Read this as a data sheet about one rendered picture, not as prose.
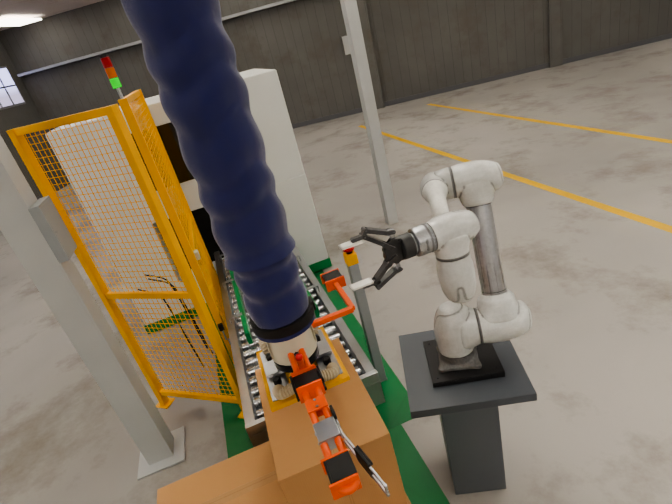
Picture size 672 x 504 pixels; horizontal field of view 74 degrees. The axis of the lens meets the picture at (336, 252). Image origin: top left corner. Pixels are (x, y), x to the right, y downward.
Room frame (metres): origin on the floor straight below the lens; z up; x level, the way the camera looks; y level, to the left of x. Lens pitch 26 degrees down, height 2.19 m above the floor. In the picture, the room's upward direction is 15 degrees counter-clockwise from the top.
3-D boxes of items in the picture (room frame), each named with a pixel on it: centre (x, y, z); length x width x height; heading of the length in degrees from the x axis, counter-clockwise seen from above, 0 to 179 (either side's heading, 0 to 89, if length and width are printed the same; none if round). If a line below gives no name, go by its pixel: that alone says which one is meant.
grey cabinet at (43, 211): (2.24, 1.34, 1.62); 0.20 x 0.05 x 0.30; 12
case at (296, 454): (1.34, 0.23, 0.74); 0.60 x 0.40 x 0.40; 10
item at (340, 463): (0.75, 0.13, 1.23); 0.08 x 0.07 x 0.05; 11
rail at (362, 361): (2.91, 0.21, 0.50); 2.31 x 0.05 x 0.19; 12
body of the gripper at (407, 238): (1.16, -0.18, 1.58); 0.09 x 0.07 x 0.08; 101
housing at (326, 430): (0.89, 0.15, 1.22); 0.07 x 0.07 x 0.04; 11
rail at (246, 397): (2.78, 0.85, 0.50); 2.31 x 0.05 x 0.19; 12
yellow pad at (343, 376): (1.36, 0.15, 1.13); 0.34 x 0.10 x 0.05; 11
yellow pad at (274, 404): (1.33, 0.33, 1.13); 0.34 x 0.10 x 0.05; 11
